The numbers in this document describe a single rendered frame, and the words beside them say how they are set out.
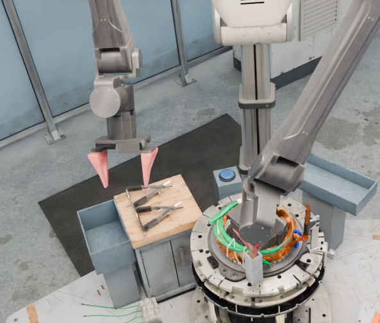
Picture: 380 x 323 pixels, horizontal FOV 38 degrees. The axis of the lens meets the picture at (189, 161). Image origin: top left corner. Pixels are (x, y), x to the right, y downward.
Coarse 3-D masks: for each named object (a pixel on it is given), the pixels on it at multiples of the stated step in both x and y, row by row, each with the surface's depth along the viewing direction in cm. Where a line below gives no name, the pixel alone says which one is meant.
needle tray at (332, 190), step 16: (320, 160) 156; (304, 176) 156; (320, 176) 155; (336, 176) 154; (352, 176) 151; (304, 192) 154; (320, 192) 147; (336, 192) 150; (352, 192) 149; (368, 192) 143; (320, 208) 153; (336, 208) 152; (352, 208) 142; (320, 224) 157; (336, 224) 157; (336, 240) 163
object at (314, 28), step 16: (304, 0) 335; (320, 0) 343; (336, 0) 349; (304, 16) 343; (320, 16) 351; (336, 16) 357; (304, 32) 351; (320, 32) 358; (272, 48) 344; (288, 48) 352; (304, 48) 360; (320, 48) 368; (240, 64) 386; (272, 64) 352; (288, 64) 360; (304, 64) 370; (272, 80) 361; (288, 80) 370
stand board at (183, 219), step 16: (176, 176) 156; (144, 192) 152; (160, 192) 152; (176, 192) 151; (128, 208) 148; (192, 208) 146; (128, 224) 144; (160, 224) 143; (176, 224) 142; (192, 224) 143; (144, 240) 140
